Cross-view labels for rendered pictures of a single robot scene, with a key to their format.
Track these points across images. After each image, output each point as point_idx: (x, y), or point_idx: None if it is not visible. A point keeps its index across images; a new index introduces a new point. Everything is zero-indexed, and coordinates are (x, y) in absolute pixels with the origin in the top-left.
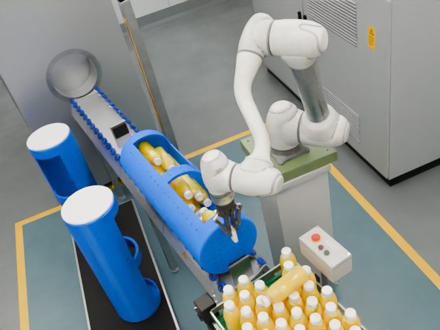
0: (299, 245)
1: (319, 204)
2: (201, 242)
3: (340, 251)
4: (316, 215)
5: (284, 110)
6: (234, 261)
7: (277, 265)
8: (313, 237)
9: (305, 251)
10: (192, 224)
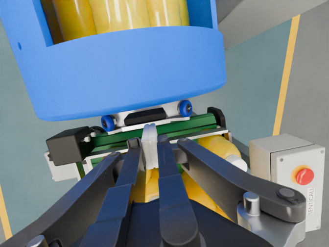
0: (234, 24)
1: (307, 2)
2: (35, 109)
3: (312, 216)
4: (286, 10)
5: None
6: (137, 117)
7: (203, 135)
8: (301, 177)
9: (261, 161)
10: (2, 1)
